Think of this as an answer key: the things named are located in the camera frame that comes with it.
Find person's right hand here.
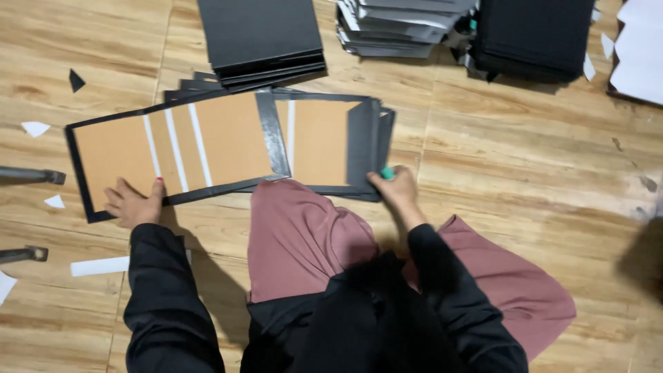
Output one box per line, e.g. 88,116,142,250
367,165,420,213

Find person's left hand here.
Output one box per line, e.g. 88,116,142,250
103,177,167,229

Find cardboard cover with white strips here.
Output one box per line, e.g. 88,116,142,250
65,88,292,224

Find pile of black bordered covers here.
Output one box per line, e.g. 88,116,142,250
164,71,397,204

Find cardboard cover with black border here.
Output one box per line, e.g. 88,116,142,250
238,93,383,202

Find person's pink trousers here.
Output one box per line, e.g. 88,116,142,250
247,179,578,363

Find person's black top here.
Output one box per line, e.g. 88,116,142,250
240,251,469,373

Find stack of grey folded covers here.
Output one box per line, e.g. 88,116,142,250
335,0,480,59

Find stack of black boards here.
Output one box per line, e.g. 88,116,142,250
197,0,328,94

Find stack of black sheets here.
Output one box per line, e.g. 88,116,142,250
466,0,596,84

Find pile of white sheets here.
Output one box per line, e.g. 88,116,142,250
607,0,663,107

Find white paper strip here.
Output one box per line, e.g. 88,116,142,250
70,255,131,277

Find metal furniture leg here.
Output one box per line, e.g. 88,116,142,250
0,246,49,265
0,165,67,186

